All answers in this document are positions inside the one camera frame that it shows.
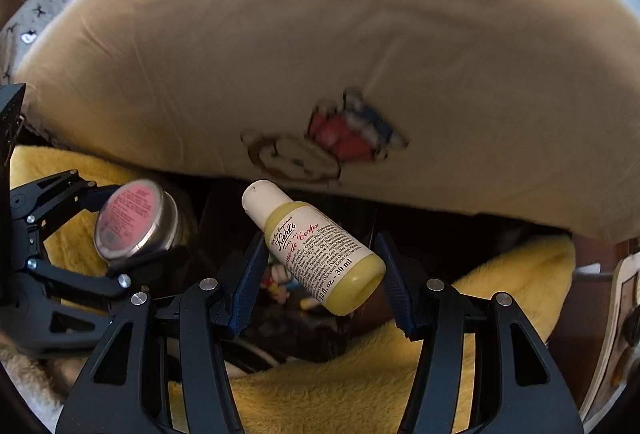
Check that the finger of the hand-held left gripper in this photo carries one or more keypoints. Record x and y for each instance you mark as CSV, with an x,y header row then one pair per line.
x,y
60,194
85,281

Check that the small yellow lotion bottle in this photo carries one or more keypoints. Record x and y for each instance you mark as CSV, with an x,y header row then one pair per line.
x,y
320,254

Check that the white brown board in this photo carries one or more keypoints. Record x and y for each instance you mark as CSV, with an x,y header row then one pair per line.
x,y
607,339

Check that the round tin with pink lid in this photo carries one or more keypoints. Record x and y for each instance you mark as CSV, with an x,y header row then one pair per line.
x,y
130,219

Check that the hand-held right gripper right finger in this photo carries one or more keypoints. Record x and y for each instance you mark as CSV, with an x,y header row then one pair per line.
x,y
395,284

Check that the yellow fluffy blanket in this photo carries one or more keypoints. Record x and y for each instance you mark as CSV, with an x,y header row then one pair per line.
x,y
500,294

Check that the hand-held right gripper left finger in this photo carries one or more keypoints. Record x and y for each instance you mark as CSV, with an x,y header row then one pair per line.
x,y
250,274

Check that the beige fluffy rug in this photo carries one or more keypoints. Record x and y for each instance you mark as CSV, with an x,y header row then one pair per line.
x,y
30,389

